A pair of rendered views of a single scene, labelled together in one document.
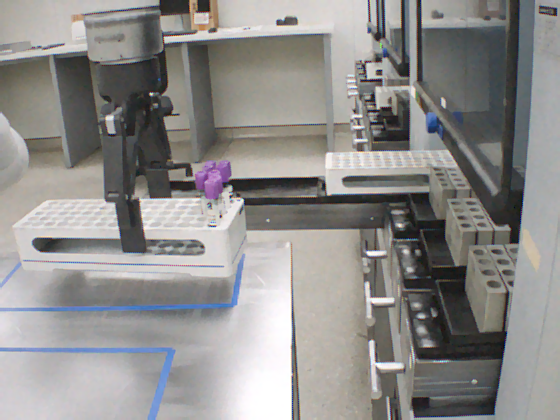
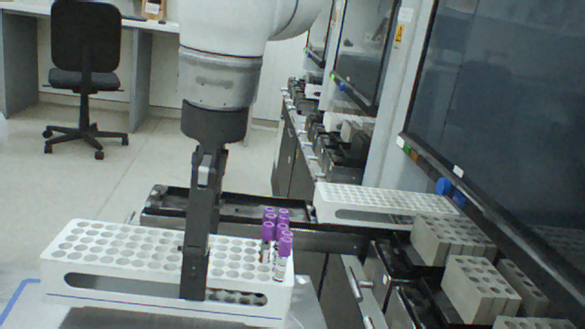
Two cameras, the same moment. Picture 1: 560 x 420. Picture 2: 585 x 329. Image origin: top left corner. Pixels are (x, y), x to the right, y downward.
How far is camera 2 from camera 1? 28 cm
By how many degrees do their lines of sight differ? 14
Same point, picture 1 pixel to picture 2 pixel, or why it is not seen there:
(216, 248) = (279, 302)
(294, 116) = not seen: hidden behind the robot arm
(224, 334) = not seen: outside the picture
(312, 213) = (305, 238)
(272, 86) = not seen: hidden behind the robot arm
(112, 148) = (200, 200)
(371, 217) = (355, 246)
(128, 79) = (224, 128)
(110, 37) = (218, 82)
